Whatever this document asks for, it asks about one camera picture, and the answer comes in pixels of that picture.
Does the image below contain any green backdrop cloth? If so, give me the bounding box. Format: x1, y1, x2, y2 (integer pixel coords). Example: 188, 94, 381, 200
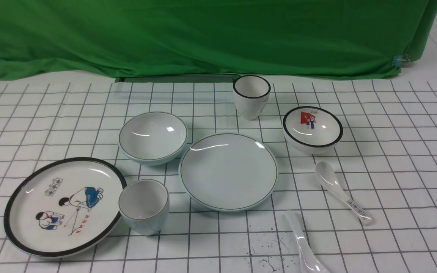
0, 0, 437, 80

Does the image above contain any white black-rimmed cup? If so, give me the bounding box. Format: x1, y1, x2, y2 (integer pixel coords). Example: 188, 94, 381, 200
233, 75, 272, 120

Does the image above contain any white spoon with label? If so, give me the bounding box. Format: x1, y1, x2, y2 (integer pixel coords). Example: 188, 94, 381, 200
314, 161, 374, 225

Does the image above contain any plain white spoon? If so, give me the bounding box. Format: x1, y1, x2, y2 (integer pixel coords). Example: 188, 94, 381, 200
284, 210, 330, 273

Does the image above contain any black-rimmed cartoon plate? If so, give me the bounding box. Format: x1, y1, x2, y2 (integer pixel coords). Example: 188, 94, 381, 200
3, 157, 127, 259

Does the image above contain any black-rimmed cartoon bowl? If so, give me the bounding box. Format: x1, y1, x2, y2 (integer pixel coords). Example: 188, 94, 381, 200
281, 106, 344, 155

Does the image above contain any pale blue plate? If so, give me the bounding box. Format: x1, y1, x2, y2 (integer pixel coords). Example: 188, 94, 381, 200
178, 133, 278, 212

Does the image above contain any blue binder clip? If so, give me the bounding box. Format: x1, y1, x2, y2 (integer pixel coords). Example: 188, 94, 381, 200
391, 54, 411, 68

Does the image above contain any pale blue cup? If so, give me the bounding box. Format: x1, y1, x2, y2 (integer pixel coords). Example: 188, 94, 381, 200
118, 179, 170, 236

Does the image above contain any white grid tablecloth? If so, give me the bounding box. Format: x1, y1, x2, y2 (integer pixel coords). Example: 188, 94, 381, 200
0, 80, 437, 273

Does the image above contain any pale blue bowl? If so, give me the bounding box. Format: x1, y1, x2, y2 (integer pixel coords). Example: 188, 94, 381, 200
119, 111, 189, 166

